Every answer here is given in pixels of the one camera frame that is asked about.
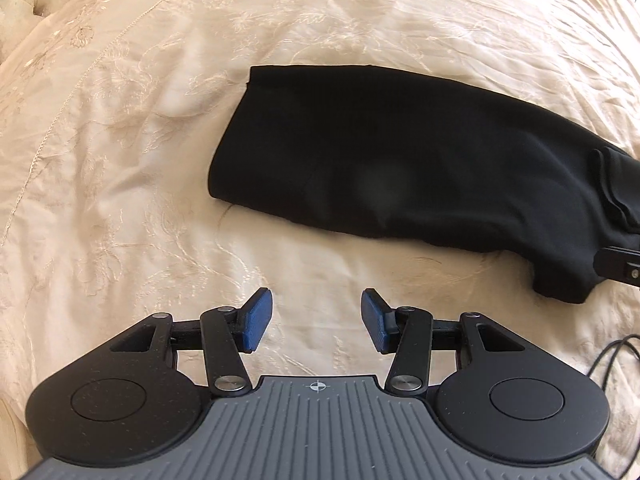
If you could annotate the black pants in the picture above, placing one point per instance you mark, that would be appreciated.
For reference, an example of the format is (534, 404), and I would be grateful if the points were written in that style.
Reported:
(384, 153)

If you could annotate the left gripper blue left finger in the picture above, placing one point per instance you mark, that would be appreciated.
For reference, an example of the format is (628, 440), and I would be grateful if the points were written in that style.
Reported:
(226, 329)

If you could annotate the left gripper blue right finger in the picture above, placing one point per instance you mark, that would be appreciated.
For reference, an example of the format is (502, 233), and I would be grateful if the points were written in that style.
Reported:
(391, 330)

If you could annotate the cream embroidered bedspread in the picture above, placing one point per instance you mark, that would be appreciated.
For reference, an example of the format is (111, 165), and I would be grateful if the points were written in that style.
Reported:
(111, 111)

